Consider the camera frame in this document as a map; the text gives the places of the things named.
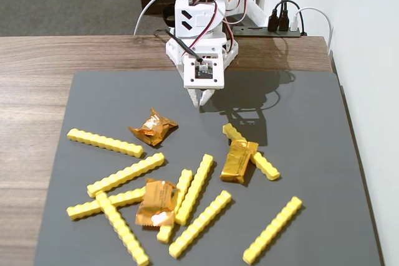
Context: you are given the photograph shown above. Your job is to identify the thin black camera cable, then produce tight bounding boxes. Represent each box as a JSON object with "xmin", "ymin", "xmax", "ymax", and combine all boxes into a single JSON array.
[{"xmin": 153, "ymin": 29, "xmax": 204, "ymax": 64}]

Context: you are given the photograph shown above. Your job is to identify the red white black servo wires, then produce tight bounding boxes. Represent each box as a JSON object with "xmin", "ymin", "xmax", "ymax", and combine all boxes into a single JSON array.
[{"xmin": 190, "ymin": 0, "xmax": 250, "ymax": 51}]

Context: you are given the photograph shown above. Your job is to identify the white plug with cable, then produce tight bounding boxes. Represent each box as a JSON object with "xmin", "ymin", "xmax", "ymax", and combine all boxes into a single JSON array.
[{"xmin": 291, "ymin": 6, "xmax": 334, "ymax": 52}]

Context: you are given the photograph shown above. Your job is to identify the crumpled orange foil packet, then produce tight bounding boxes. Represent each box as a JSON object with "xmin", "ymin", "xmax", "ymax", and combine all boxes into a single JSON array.
[{"xmin": 128, "ymin": 107, "xmax": 180, "ymax": 147}]

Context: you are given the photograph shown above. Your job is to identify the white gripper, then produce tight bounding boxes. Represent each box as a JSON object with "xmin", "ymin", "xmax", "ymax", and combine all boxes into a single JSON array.
[{"xmin": 165, "ymin": 36, "xmax": 239, "ymax": 108}]

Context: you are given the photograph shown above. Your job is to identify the dark grey mat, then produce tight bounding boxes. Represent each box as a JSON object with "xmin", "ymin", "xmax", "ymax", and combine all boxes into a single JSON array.
[{"xmin": 32, "ymin": 70, "xmax": 385, "ymax": 266}]

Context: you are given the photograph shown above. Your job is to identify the black power strip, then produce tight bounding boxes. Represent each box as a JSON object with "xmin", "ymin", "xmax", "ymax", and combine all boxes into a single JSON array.
[{"xmin": 231, "ymin": 26, "xmax": 308, "ymax": 39}]

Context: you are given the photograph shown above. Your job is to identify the yellow crinkle toy fry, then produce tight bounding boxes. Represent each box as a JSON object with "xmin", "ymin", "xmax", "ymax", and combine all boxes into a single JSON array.
[
  {"xmin": 86, "ymin": 152, "xmax": 165, "ymax": 199},
  {"xmin": 221, "ymin": 123, "xmax": 281, "ymax": 182},
  {"xmin": 156, "ymin": 168, "xmax": 194, "ymax": 245},
  {"xmin": 66, "ymin": 128, "xmax": 145, "ymax": 159},
  {"xmin": 174, "ymin": 153, "xmax": 214, "ymax": 227},
  {"xmin": 168, "ymin": 189, "xmax": 233, "ymax": 259},
  {"xmin": 65, "ymin": 186, "xmax": 147, "ymax": 221},
  {"xmin": 242, "ymin": 196, "xmax": 304, "ymax": 266},
  {"xmin": 95, "ymin": 191, "xmax": 150, "ymax": 266}
]

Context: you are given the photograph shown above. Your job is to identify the flat orange foil packet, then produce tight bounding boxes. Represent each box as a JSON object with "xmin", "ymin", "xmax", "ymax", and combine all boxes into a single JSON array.
[{"xmin": 219, "ymin": 139, "xmax": 259, "ymax": 184}]

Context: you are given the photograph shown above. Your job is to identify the orange foil packet white spots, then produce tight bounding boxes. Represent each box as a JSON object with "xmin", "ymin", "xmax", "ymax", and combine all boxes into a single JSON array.
[{"xmin": 134, "ymin": 177, "xmax": 179, "ymax": 228}]

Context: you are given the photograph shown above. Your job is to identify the black plug with cable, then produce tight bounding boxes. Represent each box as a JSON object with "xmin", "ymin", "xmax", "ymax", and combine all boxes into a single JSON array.
[
  {"xmin": 267, "ymin": 0, "xmax": 288, "ymax": 32},
  {"xmin": 273, "ymin": 0, "xmax": 302, "ymax": 32}
]

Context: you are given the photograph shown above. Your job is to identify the black round roll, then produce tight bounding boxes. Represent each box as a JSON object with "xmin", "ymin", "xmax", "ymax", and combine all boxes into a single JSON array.
[{"xmin": 161, "ymin": 4, "xmax": 176, "ymax": 27}]

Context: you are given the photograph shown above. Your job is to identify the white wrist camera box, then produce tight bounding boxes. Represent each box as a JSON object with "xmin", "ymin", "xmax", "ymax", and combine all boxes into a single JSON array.
[{"xmin": 182, "ymin": 55, "xmax": 226, "ymax": 90}]

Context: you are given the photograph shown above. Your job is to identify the white cable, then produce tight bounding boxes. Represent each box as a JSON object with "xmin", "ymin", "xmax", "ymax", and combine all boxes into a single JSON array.
[{"xmin": 133, "ymin": 0, "xmax": 177, "ymax": 36}]

